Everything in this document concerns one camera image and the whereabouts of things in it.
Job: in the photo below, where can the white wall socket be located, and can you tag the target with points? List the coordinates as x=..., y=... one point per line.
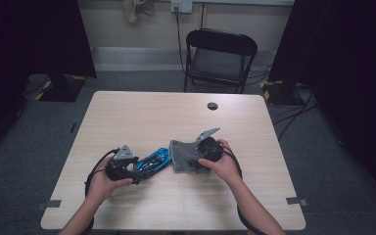
x=186, y=6

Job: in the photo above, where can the beige hanging bag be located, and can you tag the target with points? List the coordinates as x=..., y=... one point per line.
x=133, y=9

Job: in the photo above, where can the grey tape strip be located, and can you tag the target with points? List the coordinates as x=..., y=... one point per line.
x=295, y=200
x=50, y=204

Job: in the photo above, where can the black curtain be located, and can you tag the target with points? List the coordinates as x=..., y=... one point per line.
x=29, y=32
x=346, y=65

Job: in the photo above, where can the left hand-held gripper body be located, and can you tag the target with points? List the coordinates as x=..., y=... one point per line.
x=120, y=166

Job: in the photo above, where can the black folding chair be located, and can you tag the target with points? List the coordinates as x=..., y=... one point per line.
x=222, y=42

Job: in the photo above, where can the grey terry towel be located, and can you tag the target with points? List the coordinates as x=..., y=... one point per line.
x=182, y=156

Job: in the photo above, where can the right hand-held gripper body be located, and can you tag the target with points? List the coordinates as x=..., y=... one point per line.
x=210, y=149

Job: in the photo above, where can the person's right hand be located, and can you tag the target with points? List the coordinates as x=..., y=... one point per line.
x=226, y=169

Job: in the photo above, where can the person's left hand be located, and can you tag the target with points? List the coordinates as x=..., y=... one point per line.
x=101, y=186

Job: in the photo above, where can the black stand base yellow tape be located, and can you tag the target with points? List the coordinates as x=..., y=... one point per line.
x=279, y=94
x=62, y=89

